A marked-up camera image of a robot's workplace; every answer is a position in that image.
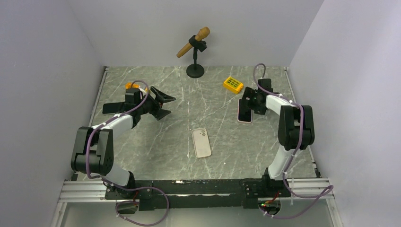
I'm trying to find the beige phone case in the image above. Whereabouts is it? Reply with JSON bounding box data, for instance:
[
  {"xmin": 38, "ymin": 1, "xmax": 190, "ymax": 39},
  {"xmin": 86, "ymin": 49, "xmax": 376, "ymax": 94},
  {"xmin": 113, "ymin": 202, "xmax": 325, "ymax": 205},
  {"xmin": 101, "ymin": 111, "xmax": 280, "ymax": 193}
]
[{"xmin": 192, "ymin": 128, "xmax": 212, "ymax": 158}]

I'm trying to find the phone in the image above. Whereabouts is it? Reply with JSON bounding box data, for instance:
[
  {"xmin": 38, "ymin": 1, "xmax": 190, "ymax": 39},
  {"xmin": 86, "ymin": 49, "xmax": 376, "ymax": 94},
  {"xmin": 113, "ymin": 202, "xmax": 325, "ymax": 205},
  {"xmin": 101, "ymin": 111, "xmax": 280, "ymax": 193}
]
[{"xmin": 237, "ymin": 98, "xmax": 252, "ymax": 123}]

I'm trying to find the yellow toy brick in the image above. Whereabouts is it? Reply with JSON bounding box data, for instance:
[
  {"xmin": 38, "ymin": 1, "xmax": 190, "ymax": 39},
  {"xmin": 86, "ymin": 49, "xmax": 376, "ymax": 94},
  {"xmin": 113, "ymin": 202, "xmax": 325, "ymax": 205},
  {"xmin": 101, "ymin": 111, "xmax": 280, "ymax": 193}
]
[{"xmin": 223, "ymin": 76, "xmax": 244, "ymax": 94}]

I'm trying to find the black smartphone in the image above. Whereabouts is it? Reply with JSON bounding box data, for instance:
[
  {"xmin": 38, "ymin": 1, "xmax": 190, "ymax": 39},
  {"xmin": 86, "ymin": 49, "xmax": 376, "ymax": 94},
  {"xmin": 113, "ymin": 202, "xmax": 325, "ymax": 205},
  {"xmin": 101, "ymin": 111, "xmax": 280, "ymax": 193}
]
[{"xmin": 102, "ymin": 102, "xmax": 125, "ymax": 114}]

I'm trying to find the black microphone stand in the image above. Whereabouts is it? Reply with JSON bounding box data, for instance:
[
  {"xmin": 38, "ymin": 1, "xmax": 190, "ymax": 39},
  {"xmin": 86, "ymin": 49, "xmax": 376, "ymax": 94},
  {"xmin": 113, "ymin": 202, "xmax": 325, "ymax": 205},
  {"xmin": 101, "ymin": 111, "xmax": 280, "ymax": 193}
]
[{"xmin": 186, "ymin": 48, "xmax": 205, "ymax": 79}]

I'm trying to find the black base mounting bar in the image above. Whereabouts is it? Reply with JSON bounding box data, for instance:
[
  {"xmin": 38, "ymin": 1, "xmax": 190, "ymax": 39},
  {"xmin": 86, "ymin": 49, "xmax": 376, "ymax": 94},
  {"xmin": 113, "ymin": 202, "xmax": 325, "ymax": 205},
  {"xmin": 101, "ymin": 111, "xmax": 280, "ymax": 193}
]
[{"xmin": 105, "ymin": 176, "xmax": 291, "ymax": 211}]

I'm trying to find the wooden microphone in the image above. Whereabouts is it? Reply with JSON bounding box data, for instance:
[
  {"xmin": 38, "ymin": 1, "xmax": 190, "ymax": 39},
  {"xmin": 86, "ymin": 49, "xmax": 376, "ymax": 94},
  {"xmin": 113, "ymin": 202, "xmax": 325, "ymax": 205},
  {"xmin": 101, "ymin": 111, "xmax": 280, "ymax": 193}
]
[{"xmin": 176, "ymin": 26, "xmax": 210, "ymax": 58}]

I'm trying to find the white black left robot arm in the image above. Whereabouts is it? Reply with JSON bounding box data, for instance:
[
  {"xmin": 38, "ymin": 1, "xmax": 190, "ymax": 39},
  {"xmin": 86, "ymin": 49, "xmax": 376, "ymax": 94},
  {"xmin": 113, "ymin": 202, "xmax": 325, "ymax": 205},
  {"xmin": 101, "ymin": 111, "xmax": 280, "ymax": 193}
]
[{"xmin": 70, "ymin": 85, "xmax": 176, "ymax": 199}]

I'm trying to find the orange green toy block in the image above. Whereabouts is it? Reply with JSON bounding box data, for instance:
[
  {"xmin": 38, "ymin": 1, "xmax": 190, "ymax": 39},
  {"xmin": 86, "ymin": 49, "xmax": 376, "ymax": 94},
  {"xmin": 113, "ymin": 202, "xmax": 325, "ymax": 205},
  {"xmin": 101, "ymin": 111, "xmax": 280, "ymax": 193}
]
[{"xmin": 125, "ymin": 83, "xmax": 148, "ymax": 95}]

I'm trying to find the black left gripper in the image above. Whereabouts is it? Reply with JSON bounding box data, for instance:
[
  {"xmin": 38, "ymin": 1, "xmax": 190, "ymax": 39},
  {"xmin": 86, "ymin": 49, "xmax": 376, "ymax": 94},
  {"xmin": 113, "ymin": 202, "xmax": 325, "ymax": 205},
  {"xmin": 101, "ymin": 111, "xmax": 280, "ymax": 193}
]
[{"xmin": 137, "ymin": 87, "xmax": 176, "ymax": 121}]

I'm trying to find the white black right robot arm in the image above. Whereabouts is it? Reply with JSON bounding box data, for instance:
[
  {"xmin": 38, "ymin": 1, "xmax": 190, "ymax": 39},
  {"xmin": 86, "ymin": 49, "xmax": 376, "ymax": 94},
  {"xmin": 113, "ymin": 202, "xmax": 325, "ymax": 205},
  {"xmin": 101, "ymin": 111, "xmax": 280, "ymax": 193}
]
[{"xmin": 242, "ymin": 79, "xmax": 315, "ymax": 197}]

